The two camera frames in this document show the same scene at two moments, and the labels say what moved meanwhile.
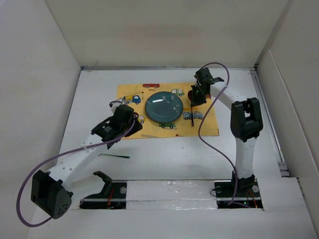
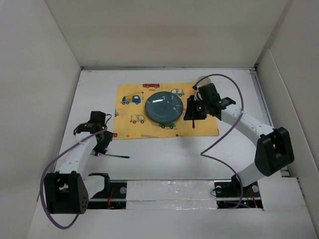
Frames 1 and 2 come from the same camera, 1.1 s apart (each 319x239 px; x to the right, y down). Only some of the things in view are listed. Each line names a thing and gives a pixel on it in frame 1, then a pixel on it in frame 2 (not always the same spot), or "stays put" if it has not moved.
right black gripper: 196,101 to 190,113
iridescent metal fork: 127,157 stays put
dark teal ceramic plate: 164,107 stays put
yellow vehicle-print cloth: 135,96 stays put
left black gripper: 136,127 to 108,137
